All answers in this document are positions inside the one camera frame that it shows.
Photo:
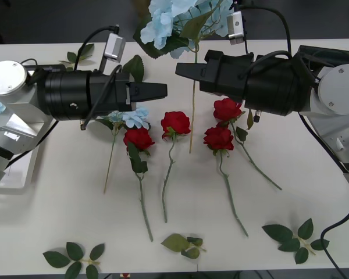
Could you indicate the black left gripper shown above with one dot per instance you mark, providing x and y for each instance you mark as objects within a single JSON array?
[{"x": 110, "y": 93}]

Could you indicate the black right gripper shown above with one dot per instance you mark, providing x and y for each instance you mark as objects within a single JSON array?
[{"x": 224, "y": 75}]

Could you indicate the red rose with leaves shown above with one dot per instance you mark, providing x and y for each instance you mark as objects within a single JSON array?
[
  {"x": 227, "y": 109},
  {"x": 138, "y": 138}
]

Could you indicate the silver and black left arm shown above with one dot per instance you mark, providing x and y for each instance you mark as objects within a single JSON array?
[{"x": 64, "y": 96}]

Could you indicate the silver and black right arm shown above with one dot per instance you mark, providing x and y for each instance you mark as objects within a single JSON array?
[{"x": 279, "y": 87}]

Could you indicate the single dark green leaf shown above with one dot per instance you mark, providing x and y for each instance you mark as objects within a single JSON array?
[{"x": 135, "y": 68}]

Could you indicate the small pale blue flower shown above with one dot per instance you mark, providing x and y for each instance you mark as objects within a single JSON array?
[{"x": 136, "y": 117}]

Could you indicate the red rose bare stem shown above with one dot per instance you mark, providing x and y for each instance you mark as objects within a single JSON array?
[{"x": 176, "y": 123}]

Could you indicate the large pale blue flower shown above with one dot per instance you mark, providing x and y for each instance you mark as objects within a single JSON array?
[{"x": 160, "y": 20}]

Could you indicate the red rose long stem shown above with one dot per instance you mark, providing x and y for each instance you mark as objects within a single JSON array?
[{"x": 219, "y": 138}]

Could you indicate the loose green leaf twig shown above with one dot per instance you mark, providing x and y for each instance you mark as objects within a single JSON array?
[
  {"x": 279, "y": 232},
  {"x": 87, "y": 50},
  {"x": 74, "y": 251},
  {"x": 176, "y": 242}
]

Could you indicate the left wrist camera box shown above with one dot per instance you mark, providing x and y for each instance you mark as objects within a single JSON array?
[{"x": 115, "y": 47}]

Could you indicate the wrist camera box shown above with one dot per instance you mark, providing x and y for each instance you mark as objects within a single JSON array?
[
  {"x": 236, "y": 29},
  {"x": 115, "y": 47}
]

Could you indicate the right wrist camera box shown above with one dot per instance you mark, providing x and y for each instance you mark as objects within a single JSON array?
[{"x": 236, "y": 29}]

